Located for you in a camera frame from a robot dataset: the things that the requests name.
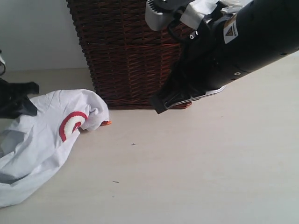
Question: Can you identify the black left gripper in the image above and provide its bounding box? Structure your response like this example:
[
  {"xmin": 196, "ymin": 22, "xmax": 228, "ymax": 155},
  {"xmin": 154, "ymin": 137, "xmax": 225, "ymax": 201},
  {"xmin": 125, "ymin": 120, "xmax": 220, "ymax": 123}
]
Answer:
[{"xmin": 0, "ymin": 79, "xmax": 40, "ymax": 119}]

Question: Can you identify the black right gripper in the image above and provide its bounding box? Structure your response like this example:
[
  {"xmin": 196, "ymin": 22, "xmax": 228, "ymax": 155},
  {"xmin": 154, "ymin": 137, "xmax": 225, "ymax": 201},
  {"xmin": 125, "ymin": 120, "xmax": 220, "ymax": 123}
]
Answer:
[{"xmin": 149, "ymin": 14, "xmax": 236, "ymax": 114}]

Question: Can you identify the white t-shirt red lettering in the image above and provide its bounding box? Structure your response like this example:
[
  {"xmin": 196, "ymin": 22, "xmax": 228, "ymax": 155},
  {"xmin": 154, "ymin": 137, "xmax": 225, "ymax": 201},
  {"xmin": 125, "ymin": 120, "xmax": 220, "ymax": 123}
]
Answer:
[{"xmin": 0, "ymin": 89, "xmax": 110, "ymax": 207}]

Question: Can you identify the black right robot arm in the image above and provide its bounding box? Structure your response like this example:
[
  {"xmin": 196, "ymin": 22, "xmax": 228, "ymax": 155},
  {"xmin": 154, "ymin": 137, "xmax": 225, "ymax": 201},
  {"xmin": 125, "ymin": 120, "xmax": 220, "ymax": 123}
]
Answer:
[{"xmin": 145, "ymin": 0, "xmax": 299, "ymax": 113}]

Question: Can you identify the dark brown wicker basket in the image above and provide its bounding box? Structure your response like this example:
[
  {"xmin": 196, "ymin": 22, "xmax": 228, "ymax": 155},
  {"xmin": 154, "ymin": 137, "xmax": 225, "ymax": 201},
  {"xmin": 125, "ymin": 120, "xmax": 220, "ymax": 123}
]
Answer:
[{"xmin": 67, "ymin": 0, "xmax": 182, "ymax": 110}]

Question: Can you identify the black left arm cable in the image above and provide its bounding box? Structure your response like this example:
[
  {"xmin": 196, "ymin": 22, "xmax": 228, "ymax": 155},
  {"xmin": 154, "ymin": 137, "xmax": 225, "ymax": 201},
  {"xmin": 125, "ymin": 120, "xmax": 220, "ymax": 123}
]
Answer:
[{"xmin": 0, "ymin": 49, "xmax": 7, "ymax": 77}]

